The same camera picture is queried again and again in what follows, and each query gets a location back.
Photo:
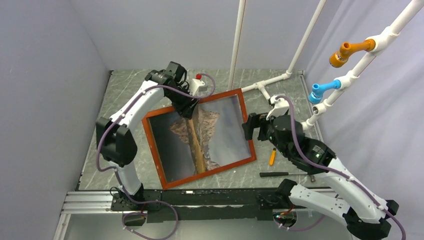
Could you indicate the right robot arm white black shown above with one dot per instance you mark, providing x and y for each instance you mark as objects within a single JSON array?
[{"x": 364, "y": 214}]

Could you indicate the black handle hammer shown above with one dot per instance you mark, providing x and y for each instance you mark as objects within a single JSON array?
[{"x": 283, "y": 174}]

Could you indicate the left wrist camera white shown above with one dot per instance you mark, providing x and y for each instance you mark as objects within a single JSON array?
[{"x": 197, "y": 85}]

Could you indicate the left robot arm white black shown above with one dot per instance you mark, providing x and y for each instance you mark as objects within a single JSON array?
[{"x": 116, "y": 147}]

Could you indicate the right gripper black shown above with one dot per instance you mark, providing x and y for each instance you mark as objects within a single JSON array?
[{"x": 254, "y": 120}]

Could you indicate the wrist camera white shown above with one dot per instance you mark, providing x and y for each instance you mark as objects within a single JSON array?
[
  {"x": 197, "y": 85},
  {"x": 279, "y": 105}
]

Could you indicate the yellow handle screwdriver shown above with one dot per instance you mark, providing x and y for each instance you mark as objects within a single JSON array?
[{"x": 272, "y": 157}]

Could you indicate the blue pipe fitting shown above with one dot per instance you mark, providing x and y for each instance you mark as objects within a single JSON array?
[{"x": 318, "y": 90}]

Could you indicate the mountain photo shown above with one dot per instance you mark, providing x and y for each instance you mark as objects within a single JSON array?
[{"x": 202, "y": 139}]

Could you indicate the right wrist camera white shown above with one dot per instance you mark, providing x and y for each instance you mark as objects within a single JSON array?
[{"x": 279, "y": 105}]

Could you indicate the red wooden picture frame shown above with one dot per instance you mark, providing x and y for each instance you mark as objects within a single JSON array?
[{"x": 150, "y": 145}]

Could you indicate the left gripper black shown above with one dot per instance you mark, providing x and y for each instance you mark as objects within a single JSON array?
[{"x": 185, "y": 110}]

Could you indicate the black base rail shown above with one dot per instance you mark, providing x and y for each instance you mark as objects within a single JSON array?
[{"x": 204, "y": 204}]

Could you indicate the orange pipe fitting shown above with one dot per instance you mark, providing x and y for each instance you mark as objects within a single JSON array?
[{"x": 347, "y": 49}]

